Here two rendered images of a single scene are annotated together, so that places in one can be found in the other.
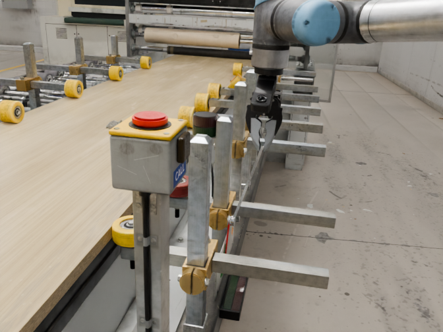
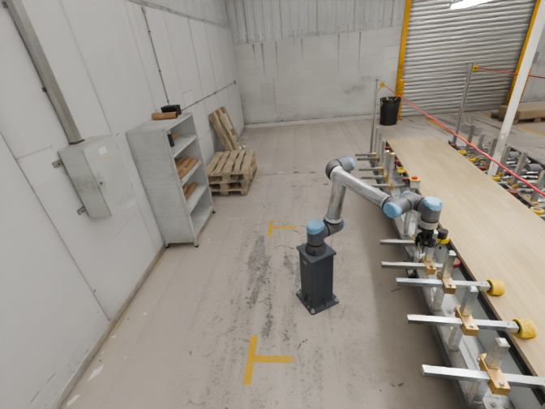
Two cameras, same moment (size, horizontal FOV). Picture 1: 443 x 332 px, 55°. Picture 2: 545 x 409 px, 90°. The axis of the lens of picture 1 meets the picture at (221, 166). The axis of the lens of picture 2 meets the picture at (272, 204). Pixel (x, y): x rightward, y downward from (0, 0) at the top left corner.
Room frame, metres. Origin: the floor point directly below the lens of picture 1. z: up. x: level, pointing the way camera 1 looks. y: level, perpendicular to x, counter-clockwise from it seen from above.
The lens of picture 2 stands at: (2.35, -0.90, 2.15)
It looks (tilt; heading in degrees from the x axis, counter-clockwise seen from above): 29 degrees down; 183
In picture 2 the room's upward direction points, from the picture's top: 6 degrees counter-clockwise
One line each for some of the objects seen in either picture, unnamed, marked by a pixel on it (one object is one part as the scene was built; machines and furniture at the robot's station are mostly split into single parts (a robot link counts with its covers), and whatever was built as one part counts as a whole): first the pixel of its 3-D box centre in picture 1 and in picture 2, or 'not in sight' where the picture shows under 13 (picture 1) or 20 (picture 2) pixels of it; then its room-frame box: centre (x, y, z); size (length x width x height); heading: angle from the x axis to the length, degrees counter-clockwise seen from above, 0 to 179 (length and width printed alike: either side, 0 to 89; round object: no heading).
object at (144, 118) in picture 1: (149, 122); not in sight; (0.46, 0.08, 1.22); 0.04 x 0.04 x 0.02
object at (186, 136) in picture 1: (183, 147); not in sight; (0.45, 0.04, 1.20); 0.03 x 0.01 x 0.03; 170
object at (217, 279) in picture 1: (225, 252); (418, 269); (0.93, -0.02, 0.75); 0.26 x 0.01 x 0.10; 170
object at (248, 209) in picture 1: (250, 210); (417, 266); (0.99, -0.08, 0.84); 0.43 x 0.03 x 0.04; 80
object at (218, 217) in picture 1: (221, 209); (428, 264); (0.99, 0.00, 0.85); 0.13 x 0.06 x 0.05; 170
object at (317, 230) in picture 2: not in sight; (315, 231); (0.44, -0.66, 0.79); 0.17 x 0.15 x 0.18; 120
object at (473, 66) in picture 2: not in sight; (463, 109); (-1.37, 1.52, 1.25); 0.15 x 0.08 x 1.10; 170
